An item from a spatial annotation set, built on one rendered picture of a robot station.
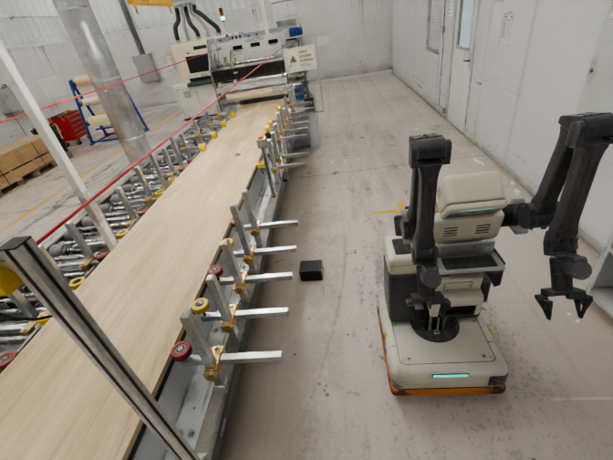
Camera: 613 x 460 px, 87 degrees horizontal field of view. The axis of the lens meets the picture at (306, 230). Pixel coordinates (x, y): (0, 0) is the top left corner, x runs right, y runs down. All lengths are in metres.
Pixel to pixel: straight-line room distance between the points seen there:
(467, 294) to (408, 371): 0.59
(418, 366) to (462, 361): 0.24
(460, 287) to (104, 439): 1.50
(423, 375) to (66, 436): 1.60
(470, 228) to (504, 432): 1.21
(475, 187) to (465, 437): 1.38
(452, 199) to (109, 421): 1.45
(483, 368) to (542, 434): 0.42
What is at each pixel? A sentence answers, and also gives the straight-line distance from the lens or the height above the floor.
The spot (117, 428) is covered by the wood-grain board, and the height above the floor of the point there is 0.90.
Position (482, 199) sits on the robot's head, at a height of 1.32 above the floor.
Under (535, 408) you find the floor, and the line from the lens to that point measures 2.38.
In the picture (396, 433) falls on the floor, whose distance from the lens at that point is 2.15.
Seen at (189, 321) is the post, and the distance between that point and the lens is 1.26.
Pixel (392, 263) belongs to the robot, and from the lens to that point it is 1.81.
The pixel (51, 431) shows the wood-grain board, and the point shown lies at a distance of 1.60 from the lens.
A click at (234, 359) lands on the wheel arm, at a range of 1.46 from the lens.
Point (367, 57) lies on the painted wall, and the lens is 12.02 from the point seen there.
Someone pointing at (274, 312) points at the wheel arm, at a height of 0.82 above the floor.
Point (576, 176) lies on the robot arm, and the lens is 1.21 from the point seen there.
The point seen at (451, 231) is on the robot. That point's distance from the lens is 1.42.
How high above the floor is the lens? 1.96
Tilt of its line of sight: 33 degrees down
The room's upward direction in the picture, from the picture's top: 10 degrees counter-clockwise
